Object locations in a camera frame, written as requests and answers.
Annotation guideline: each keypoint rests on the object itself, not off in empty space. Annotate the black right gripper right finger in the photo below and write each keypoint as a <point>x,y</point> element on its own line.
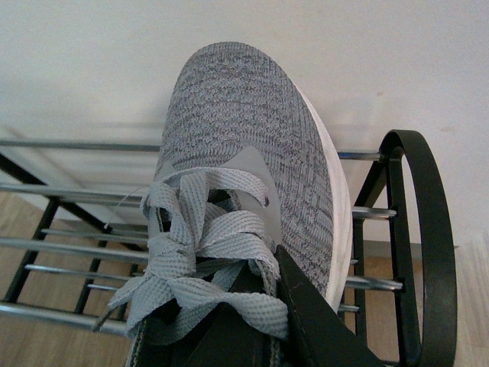
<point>317,336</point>

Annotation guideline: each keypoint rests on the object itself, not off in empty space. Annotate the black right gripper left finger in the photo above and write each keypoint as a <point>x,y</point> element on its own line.
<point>230,341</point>

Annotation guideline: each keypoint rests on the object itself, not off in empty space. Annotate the grey sneaker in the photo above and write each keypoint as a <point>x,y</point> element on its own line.
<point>246,169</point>

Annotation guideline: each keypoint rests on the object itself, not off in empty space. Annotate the black metal shoe rack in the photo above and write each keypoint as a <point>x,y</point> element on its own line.
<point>401,236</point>

